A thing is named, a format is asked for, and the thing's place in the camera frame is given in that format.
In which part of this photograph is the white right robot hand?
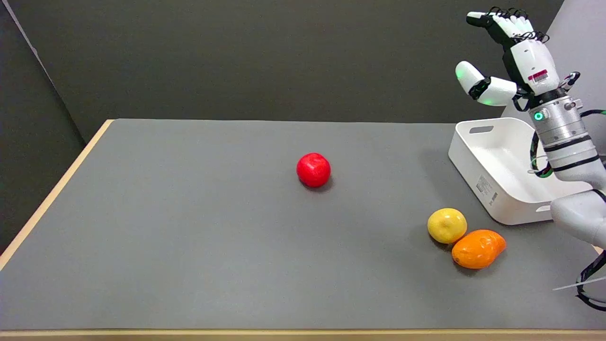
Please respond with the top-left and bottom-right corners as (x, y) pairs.
(455, 7), (561, 107)

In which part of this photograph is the red tomato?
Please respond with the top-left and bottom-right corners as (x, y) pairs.
(296, 153), (331, 188)

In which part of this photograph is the white plastic bin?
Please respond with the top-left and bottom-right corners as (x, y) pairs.
(448, 117), (595, 225)

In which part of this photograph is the yellow lemon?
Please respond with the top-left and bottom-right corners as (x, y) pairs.
(428, 208), (468, 245)

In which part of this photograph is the orange mango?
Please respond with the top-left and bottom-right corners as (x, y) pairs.
(452, 230), (507, 269)

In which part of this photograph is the grey table mat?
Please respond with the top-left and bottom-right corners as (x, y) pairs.
(0, 119), (606, 331)

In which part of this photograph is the white cable tie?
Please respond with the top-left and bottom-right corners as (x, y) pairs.
(553, 278), (606, 291)

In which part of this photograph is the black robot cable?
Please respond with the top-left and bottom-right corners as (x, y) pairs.
(576, 250), (606, 312)

